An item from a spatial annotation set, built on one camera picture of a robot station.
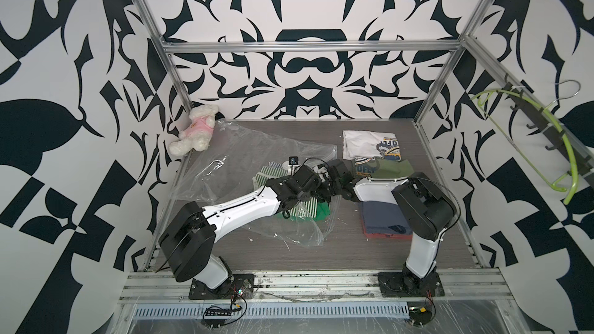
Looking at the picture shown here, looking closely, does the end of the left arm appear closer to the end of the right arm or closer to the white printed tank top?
the end of the right arm

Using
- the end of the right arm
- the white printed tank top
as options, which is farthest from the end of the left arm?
the white printed tank top

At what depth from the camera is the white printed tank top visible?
107 centimetres
